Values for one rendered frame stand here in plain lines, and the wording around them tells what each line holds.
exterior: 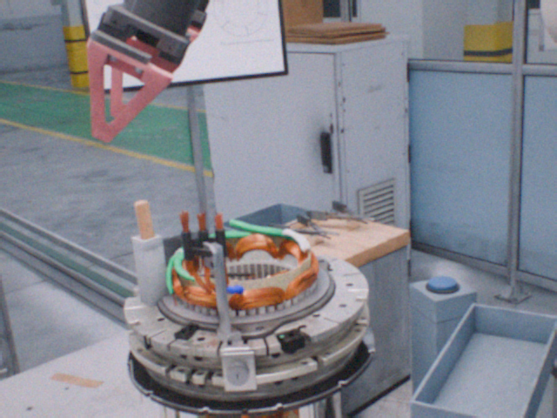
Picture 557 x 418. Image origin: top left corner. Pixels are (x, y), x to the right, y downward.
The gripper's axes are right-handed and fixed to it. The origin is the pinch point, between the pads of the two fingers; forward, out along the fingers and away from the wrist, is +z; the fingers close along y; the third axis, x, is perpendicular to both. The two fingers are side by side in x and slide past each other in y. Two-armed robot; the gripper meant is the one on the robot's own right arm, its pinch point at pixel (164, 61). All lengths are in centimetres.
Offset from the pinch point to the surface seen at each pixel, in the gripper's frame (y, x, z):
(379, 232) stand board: -1.2, 43.8, 11.0
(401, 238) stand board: 0.8, 46.9, 10.0
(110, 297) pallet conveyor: -59, 8, 68
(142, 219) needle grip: 26.2, 6.2, 15.8
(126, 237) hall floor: -326, 8, 154
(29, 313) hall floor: -223, -21, 170
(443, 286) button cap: 18, 50, 10
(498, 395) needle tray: 44, 49, 12
